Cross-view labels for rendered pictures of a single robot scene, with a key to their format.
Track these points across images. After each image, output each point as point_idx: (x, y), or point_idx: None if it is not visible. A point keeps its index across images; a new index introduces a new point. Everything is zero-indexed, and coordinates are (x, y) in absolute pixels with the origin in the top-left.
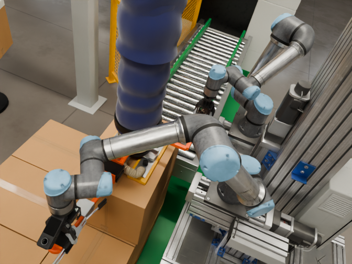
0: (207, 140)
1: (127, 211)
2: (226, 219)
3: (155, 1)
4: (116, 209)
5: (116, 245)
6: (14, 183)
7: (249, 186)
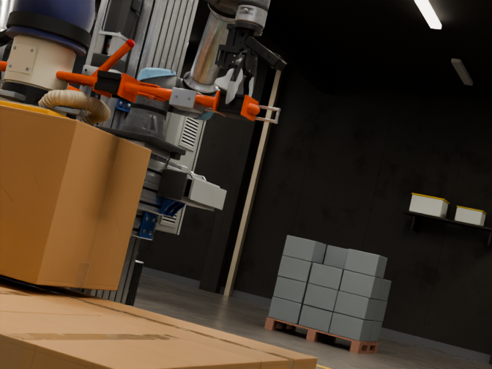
0: None
1: (129, 177)
2: (154, 186)
3: None
4: (118, 182)
5: (107, 303)
6: None
7: None
